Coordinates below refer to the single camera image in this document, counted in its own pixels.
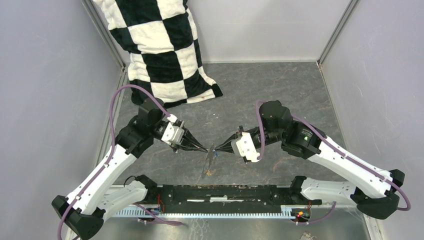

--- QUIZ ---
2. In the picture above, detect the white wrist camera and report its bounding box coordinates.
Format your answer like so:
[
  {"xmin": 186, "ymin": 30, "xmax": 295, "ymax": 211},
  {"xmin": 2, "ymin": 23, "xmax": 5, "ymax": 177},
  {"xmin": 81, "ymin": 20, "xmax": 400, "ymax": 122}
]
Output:
[
  {"xmin": 237, "ymin": 132, "xmax": 260, "ymax": 163},
  {"xmin": 160, "ymin": 114, "xmax": 185, "ymax": 145}
]

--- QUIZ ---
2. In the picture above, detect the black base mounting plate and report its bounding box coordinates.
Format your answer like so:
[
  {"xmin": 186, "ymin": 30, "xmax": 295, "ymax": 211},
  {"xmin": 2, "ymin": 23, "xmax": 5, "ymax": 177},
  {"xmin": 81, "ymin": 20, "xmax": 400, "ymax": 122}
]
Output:
[{"xmin": 138, "ymin": 184, "xmax": 322, "ymax": 214}]

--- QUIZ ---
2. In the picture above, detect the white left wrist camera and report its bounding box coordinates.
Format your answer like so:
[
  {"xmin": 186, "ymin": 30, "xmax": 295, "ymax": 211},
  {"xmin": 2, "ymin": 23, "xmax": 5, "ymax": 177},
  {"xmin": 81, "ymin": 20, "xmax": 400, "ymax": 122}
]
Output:
[{"xmin": 160, "ymin": 114, "xmax": 185, "ymax": 145}]

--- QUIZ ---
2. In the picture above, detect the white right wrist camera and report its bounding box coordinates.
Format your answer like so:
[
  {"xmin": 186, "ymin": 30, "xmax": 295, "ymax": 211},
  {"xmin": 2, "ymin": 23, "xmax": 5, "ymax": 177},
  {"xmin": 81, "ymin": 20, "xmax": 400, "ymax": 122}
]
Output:
[{"xmin": 237, "ymin": 132, "xmax": 260, "ymax": 163}]

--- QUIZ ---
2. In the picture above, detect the metal key organizer plate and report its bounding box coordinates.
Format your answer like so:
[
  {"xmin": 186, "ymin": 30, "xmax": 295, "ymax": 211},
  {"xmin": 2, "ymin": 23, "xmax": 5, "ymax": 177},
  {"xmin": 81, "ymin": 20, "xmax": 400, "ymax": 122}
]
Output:
[{"xmin": 200, "ymin": 144, "xmax": 217, "ymax": 179}]

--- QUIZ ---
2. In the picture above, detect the white slotted cable duct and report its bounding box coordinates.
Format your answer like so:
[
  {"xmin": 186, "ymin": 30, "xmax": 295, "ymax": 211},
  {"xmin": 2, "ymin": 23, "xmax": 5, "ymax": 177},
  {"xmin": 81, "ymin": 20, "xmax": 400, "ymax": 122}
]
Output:
[{"xmin": 112, "ymin": 206, "xmax": 294, "ymax": 220}]

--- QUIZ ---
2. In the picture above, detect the black white checkered blanket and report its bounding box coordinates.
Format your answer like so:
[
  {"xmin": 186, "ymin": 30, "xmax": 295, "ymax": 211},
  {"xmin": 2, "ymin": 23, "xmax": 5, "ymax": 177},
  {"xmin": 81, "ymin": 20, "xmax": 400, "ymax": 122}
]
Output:
[{"xmin": 96, "ymin": 0, "xmax": 223, "ymax": 108}]

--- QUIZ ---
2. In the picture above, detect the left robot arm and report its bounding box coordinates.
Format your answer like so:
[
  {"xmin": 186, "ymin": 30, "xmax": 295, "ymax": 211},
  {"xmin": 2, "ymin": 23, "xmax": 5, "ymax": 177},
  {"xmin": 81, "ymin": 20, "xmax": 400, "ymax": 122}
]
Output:
[{"xmin": 51, "ymin": 98, "xmax": 208, "ymax": 240}]

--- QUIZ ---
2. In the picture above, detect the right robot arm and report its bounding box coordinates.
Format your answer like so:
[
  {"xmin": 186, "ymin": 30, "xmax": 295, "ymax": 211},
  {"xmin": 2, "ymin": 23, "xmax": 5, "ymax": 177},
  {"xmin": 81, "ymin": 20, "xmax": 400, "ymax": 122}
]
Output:
[{"xmin": 216, "ymin": 100, "xmax": 406, "ymax": 220}]

